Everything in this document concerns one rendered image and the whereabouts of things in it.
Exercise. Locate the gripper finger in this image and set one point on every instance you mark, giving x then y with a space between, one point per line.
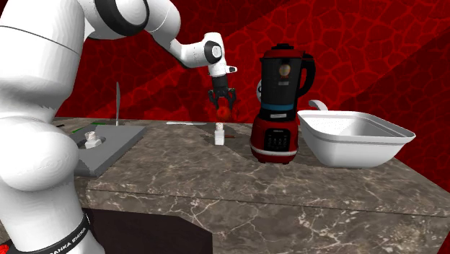
213 98
231 99

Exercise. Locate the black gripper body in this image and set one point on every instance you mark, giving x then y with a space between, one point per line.
220 84

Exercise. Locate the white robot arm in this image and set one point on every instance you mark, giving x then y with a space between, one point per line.
35 105

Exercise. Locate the red tomato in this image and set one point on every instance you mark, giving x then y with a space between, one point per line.
223 113

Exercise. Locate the white round object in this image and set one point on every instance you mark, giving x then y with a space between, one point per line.
258 90

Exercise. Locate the brown stick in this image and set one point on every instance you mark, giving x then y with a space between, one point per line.
230 136

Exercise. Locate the white shaker bottle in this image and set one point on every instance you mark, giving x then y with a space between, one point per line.
219 135
92 140

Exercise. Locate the red and black blender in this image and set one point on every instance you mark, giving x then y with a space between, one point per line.
279 105

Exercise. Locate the thin grey faucet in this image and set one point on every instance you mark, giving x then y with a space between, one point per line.
117 105

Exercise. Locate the grey sink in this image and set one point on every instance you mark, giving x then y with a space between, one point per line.
116 144

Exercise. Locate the white square basin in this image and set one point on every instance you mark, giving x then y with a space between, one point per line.
351 144

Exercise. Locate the green pen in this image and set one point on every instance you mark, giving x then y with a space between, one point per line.
77 130

